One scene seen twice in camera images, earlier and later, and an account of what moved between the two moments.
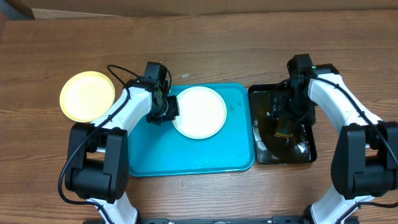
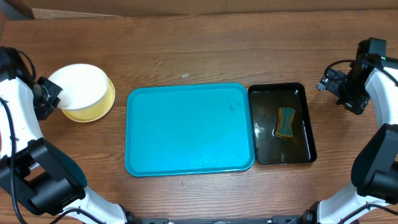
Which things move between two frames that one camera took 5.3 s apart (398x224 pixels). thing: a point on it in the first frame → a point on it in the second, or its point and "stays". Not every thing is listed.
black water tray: [271, 149] stays
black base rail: [215, 220] stays
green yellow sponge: [284, 127] stays
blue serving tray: [163, 149] stays
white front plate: [202, 112] → [82, 84]
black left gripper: [175, 112] → [55, 89]
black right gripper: [282, 107] → [358, 105]
